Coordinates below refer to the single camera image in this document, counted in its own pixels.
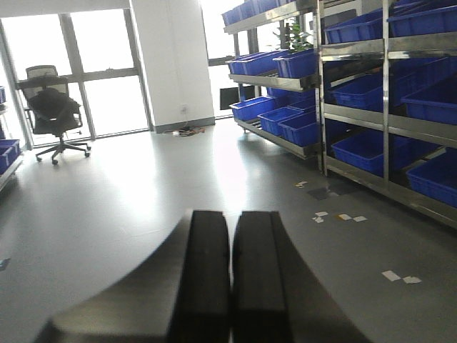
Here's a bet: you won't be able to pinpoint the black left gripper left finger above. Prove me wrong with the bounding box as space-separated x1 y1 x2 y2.
35 210 230 342

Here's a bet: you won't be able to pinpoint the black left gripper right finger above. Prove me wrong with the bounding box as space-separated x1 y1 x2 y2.
232 212 370 342

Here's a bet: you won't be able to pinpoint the far steel shelf rack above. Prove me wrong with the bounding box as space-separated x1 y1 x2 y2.
224 1 321 160

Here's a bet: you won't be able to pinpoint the steel shelf rack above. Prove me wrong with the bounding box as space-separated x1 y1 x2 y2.
314 1 456 227
224 1 321 160

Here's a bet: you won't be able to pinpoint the near steel shelf rack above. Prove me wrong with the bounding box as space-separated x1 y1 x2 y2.
314 1 456 227

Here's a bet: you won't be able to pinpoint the black office chair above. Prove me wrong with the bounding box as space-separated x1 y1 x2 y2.
20 65 91 165

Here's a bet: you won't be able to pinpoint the green potted plant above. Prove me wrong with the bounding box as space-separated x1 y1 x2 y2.
273 17 313 53

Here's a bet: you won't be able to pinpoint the cables on floor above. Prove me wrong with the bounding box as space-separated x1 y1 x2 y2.
164 124 206 137

